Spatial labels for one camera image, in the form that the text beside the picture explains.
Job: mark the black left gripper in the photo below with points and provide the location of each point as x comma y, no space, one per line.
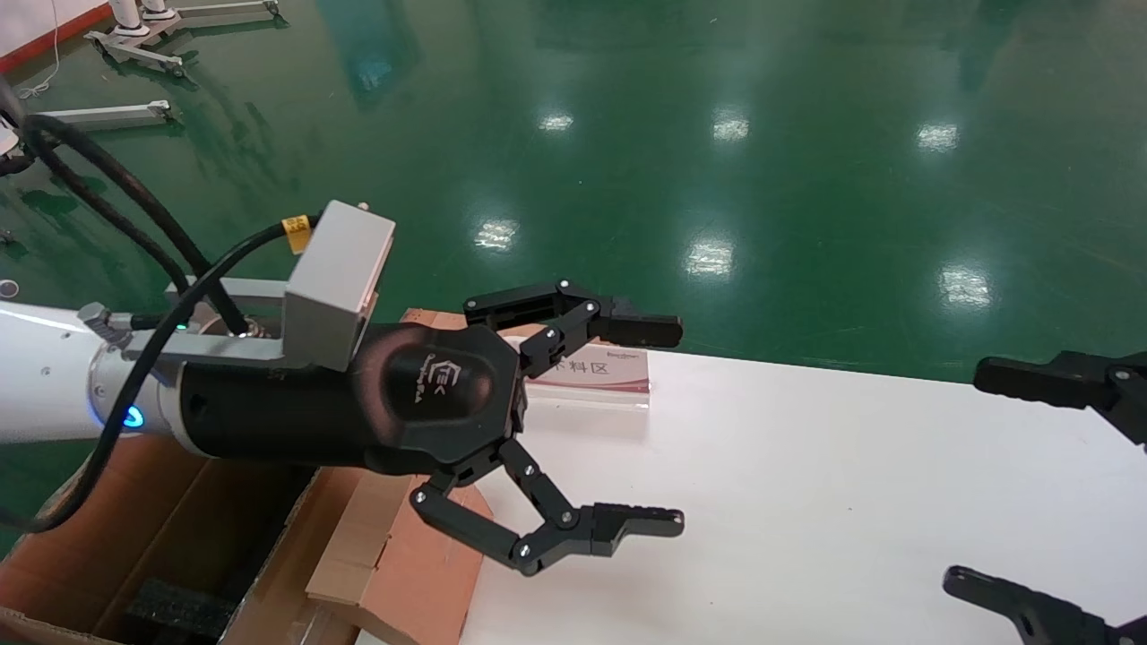
430,394

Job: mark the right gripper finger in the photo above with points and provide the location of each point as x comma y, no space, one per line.
1048,378
1030,614

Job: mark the small cardboard box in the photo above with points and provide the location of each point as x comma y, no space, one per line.
421,582

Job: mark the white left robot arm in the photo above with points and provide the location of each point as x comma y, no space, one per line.
54,376

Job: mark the large open cardboard box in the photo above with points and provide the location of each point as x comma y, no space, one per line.
134,520

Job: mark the acrylic table sign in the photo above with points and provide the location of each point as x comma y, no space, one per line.
600,378

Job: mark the black foam pad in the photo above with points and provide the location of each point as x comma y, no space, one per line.
179,609

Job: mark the white robot support stand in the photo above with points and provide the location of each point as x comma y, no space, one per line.
134,49
224,11

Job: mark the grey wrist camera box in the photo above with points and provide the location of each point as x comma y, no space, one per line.
336,287

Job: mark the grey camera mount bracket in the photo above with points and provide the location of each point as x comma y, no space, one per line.
255,291

